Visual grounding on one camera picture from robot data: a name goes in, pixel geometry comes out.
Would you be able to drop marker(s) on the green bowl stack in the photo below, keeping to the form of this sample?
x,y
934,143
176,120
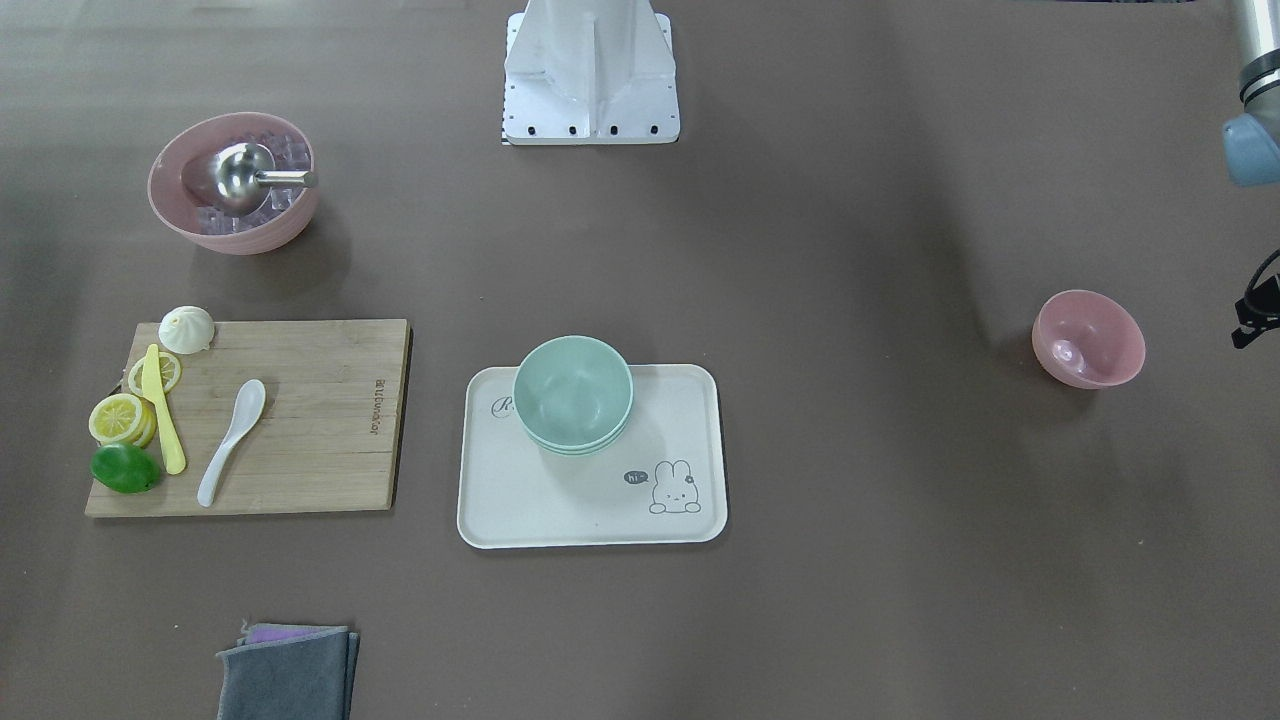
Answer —
x,y
573,395

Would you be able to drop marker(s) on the bamboo cutting board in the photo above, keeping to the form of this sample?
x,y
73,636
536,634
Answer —
x,y
327,440

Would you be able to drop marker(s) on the large pink bowl with ice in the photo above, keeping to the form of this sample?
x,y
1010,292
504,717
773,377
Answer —
x,y
284,213

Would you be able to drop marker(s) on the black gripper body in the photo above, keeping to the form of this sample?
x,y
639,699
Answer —
x,y
1256,322

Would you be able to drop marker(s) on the metal ice scoop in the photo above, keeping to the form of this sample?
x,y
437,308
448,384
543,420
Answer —
x,y
237,179

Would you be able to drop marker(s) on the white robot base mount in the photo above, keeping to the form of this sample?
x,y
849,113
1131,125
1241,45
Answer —
x,y
589,73

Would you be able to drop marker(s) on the green lime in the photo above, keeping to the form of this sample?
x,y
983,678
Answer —
x,y
125,468

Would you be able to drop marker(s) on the grey folded cloth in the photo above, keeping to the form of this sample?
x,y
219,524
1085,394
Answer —
x,y
289,671

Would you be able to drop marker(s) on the yellow plastic knife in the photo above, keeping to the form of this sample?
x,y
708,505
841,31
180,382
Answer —
x,y
152,385

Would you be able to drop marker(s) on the cream rabbit tray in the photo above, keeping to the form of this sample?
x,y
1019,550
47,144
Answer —
x,y
662,481

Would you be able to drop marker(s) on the half lemon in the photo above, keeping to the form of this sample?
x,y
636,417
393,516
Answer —
x,y
123,418

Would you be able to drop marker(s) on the small pink bowl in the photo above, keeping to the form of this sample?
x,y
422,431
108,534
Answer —
x,y
1086,340

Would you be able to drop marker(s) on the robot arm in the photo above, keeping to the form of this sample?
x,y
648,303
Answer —
x,y
1251,148

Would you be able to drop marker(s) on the white ceramic spoon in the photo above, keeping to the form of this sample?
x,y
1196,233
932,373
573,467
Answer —
x,y
247,410

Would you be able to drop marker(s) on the lemon slice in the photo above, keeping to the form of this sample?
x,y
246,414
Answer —
x,y
170,371

